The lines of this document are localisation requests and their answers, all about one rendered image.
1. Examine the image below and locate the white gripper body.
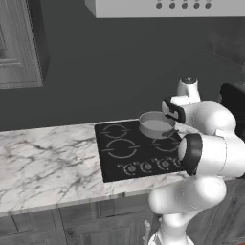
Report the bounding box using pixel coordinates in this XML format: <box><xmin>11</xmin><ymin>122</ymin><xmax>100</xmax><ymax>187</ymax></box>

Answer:
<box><xmin>173</xmin><ymin>122</ymin><xmax>193</xmax><ymax>136</ymax></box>

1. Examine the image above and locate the grey metal pot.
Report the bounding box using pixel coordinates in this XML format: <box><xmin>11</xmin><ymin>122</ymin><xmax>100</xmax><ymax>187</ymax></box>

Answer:
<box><xmin>138</xmin><ymin>110</ymin><xmax>180</xmax><ymax>140</ymax></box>

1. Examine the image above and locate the black countertop appliance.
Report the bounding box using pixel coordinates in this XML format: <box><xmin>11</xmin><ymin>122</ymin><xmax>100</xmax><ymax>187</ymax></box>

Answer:
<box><xmin>219</xmin><ymin>82</ymin><xmax>245</xmax><ymax>143</ymax></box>

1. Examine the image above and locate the black glass hob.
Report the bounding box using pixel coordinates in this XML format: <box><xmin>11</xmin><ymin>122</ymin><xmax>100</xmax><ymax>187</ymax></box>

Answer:
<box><xmin>94</xmin><ymin>119</ymin><xmax>192</xmax><ymax>184</ymax></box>

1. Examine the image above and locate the grey drawer front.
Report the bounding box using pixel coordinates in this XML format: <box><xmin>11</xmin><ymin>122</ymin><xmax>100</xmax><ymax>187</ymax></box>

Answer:
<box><xmin>95</xmin><ymin>194</ymin><xmax>153</xmax><ymax>220</ymax></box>

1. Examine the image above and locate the grey base cupboard door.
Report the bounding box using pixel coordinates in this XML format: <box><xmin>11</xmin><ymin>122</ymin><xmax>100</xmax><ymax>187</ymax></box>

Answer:
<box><xmin>60</xmin><ymin>217</ymin><xmax>161</xmax><ymax>245</ymax></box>
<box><xmin>0</xmin><ymin>209</ymin><xmax>62</xmax><ymax>245</ymax></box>
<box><xmin>187</xmin><ymin>178</ymin><xmax>245</xmax><ymax>245</ymax></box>

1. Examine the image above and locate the grey extractor hood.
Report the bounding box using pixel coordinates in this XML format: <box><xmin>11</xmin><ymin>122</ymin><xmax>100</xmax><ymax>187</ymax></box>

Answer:
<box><xmin>84</xmin><ymin>0</ymin><xmax>245</xmax><ymax>19</ymax></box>

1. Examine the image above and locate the white cupboard handle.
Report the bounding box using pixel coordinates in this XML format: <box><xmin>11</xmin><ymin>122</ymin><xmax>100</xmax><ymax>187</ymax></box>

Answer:
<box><xmin>144</xmin><ymin>219</ymin><xmax>152</xmax><ymax>245</ymax></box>

